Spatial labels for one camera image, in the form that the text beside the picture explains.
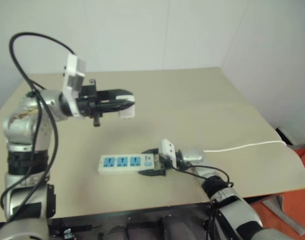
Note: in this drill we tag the dark rounded shape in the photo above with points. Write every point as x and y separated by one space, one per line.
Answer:
117 233

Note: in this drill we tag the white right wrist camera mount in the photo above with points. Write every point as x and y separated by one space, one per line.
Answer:
168 151

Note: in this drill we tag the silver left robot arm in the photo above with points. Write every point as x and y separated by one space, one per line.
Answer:
16 125

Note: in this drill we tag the white charger plug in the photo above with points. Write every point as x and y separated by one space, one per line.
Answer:
129 112

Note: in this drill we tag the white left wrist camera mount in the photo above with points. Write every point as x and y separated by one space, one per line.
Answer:
72 82

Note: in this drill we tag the white power strip blue sockets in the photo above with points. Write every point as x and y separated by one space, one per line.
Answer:
117 169

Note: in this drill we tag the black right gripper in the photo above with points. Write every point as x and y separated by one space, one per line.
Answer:
161 163

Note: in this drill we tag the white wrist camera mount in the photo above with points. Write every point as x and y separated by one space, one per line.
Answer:
168 151
72 82

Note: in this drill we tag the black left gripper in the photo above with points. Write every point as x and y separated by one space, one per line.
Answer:
87 101

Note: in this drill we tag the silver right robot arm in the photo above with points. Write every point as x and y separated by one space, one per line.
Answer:
232 202

